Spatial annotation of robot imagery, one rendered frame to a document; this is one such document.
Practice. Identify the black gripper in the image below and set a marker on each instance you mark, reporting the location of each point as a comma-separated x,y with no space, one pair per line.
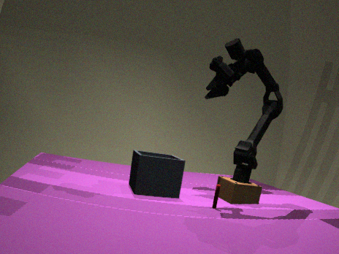
227,76

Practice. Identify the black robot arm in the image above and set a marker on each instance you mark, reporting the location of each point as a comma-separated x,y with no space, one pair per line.
252,61

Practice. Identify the dark red peg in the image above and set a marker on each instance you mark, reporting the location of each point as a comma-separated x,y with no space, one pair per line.
216,195

